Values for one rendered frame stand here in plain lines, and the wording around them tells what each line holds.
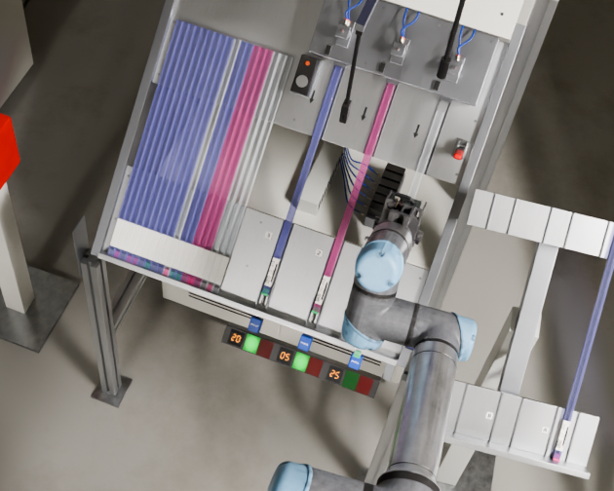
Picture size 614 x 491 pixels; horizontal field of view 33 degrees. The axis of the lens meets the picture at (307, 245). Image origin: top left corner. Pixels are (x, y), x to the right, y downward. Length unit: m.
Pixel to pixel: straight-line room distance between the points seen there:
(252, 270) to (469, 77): 0.58
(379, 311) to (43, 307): 1.46
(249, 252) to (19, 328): 1.01
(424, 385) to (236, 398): 1.26
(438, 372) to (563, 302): 1.55
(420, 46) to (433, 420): 0.75
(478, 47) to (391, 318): 0.57
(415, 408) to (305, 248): 0.60
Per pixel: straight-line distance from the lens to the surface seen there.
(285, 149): 2.50
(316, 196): 2.37
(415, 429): 1.57
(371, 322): 1.71
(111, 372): 2.70
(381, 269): 1.65
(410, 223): 1.84
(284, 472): 1.47
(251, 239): 2.11
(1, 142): 2.37
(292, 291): 2.10
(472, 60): 1.99
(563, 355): 3.06
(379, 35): 2.00
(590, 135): 3.60
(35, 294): 3.00
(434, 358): 1.66
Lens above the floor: 2.54
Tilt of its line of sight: 55 degrees down
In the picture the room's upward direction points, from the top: 9 degrees clockwise
